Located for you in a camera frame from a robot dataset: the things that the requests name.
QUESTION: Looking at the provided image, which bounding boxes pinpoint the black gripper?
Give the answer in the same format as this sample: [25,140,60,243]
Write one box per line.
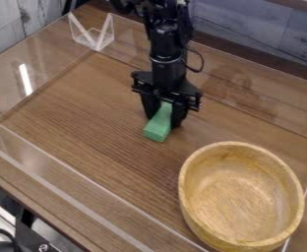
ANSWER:
[131,56,202,128]

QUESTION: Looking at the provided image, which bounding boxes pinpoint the green rectangular stick block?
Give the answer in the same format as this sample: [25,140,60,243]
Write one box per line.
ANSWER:
[143,102,172,142]

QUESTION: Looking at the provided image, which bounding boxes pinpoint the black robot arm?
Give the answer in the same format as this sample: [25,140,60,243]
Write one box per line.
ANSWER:
[110,0,205,128]

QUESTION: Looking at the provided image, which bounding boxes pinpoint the round wooden bowl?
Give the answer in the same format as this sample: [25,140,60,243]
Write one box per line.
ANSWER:
[179,142,305,252]

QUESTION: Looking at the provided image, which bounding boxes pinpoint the clear acrylic enclosure wall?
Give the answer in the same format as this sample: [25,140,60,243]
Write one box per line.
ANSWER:
[0,10,307,252]

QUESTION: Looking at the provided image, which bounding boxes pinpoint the black table leg bracket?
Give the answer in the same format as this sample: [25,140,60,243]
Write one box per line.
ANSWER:
[16,209,60,252]

